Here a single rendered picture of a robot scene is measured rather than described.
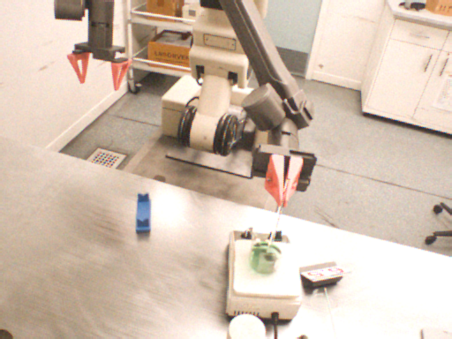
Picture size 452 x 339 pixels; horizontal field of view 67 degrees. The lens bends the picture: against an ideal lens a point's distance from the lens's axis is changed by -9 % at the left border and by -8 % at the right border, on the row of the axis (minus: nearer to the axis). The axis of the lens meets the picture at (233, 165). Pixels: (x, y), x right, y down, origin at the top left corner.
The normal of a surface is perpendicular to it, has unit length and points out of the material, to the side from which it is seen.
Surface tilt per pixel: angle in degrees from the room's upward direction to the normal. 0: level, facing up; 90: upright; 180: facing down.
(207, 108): 64
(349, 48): 90
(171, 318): 0
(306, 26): 90
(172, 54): 91
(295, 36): 90
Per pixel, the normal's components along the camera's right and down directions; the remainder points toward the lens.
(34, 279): 0.11, -0.79
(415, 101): -0.26, 0.57
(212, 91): -0.19, 0.17
